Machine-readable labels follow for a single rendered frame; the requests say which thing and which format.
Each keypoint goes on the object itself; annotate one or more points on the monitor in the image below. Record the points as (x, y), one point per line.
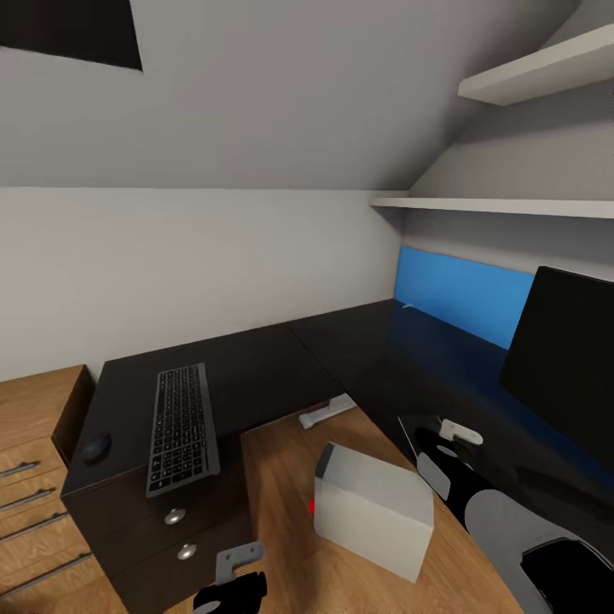
(561, 365)

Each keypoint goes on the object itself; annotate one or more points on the mouse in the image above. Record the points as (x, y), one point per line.
(96, 445)

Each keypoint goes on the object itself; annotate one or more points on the notebook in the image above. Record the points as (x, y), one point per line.
(411, 422)

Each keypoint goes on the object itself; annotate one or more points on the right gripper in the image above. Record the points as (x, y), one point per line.
(426, 438)

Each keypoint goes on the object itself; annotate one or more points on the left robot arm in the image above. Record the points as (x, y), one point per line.
(232, 594)

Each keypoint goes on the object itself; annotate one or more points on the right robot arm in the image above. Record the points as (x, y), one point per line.
(547, 569)

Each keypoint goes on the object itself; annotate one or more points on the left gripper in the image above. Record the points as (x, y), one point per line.
(246, 590)

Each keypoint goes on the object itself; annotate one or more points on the keyboard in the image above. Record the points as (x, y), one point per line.
(183, 444)

